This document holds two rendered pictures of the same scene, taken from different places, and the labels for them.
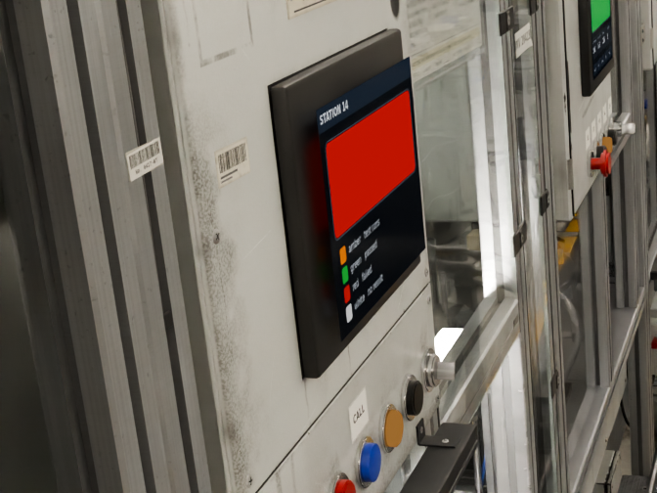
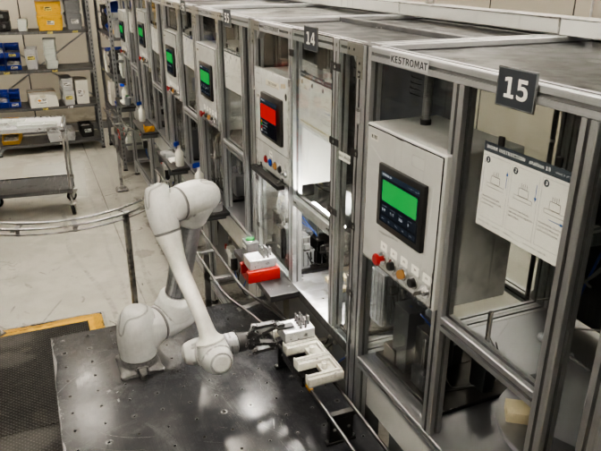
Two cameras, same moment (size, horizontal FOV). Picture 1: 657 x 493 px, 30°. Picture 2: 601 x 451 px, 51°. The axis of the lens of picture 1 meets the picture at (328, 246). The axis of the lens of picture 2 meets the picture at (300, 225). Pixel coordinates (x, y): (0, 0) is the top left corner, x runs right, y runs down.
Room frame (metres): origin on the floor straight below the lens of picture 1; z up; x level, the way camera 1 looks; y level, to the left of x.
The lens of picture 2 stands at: (2.92, -1.88, 2.26)
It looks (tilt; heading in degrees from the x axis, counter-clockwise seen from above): 22 degrees down; 135
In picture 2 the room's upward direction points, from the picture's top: straight up
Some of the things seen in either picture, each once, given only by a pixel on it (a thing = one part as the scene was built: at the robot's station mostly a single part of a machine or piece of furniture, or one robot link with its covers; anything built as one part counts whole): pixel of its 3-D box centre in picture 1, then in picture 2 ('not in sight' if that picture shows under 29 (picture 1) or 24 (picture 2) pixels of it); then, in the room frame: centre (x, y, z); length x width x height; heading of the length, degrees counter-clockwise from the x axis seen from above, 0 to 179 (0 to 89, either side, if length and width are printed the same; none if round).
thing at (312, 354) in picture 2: not in sight; (306, 358); (1.47, -0.40, 0.84); 0.36 x 0.14 x 0.10; 158
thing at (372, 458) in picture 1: (364, 462); not in sight; (0.86, -0.01, 1.42); 0.03 x 0.02 x 0.03; 158
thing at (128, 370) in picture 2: not in sight; (139, 361); (0.86, -0.78, 0.71); 0.22 x 0.18 x 0.06; 158
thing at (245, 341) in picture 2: not in sight; (248, 340); (1.29, -0.54, 0.90); 0.09 x 0.07 x 0.08; 68
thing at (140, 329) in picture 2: not in sight; (138, 329); (0.84, -0.76, 0.85); 0.18 x 0.16 x 0.22; 96
